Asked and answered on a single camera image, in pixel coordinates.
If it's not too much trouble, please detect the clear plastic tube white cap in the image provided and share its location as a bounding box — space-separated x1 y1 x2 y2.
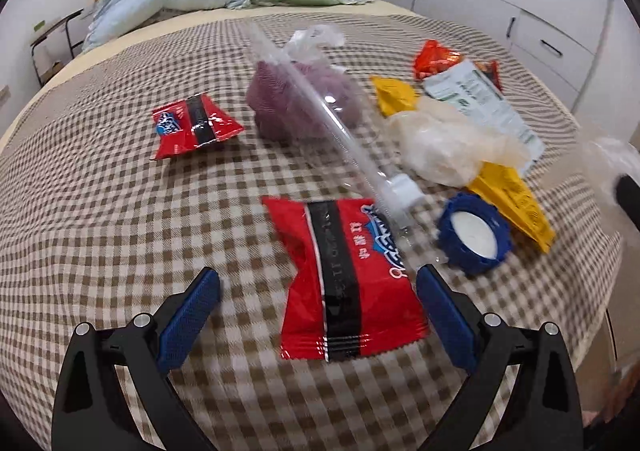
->
248 24 426 237

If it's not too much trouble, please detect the translucent white plastic bag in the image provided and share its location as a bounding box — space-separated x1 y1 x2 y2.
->
387 96 531 187

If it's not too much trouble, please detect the orange red snack packet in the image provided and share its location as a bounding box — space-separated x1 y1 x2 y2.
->
412 38 502 92

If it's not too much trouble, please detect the black bedside rack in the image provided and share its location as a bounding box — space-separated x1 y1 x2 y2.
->
30 8 86 87

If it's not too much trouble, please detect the yellow packet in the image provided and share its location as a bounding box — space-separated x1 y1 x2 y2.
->
370 75 557 254

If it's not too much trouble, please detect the purple towel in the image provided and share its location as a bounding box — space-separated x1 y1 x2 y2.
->
245 58 366 142

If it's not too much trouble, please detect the clear plastic bag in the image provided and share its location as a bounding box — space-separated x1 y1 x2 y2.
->
285 24 346 64

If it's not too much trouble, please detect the white green pouch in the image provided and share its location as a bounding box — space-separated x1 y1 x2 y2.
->
422 58 547 162

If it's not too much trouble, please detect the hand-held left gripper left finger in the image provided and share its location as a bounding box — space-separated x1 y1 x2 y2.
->
51 267 222 451

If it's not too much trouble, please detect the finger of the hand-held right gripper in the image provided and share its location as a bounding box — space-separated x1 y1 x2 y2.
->
612 171 640 237

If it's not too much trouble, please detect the blue bottle cap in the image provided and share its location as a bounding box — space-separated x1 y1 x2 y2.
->
437 192 512 277

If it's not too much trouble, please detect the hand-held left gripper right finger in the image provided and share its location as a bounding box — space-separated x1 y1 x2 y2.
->
416 263 586 451

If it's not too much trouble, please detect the brown checked blanket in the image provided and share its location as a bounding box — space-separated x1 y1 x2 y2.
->
0 11 626 451

